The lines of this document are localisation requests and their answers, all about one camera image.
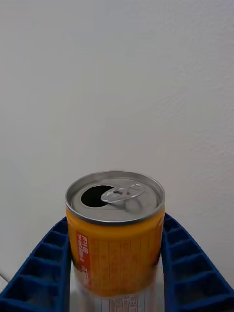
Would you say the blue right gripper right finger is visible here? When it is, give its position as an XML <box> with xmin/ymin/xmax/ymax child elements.
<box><xmin>159</xmin><ymin>213</ymin><xmax>234</xmax><ymax>312</ymax></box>

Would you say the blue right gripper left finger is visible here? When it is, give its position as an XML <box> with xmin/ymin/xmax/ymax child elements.
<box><xmin>0</xmin><ymin>216</ymin><xmax>73</xmax><ymax>312</ymax></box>

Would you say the orange drink can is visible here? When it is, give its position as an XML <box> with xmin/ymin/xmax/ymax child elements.
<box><xmin>65</xmin><ymin>170</ymin><xmax>166</xmax><ymax>312</ymax></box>

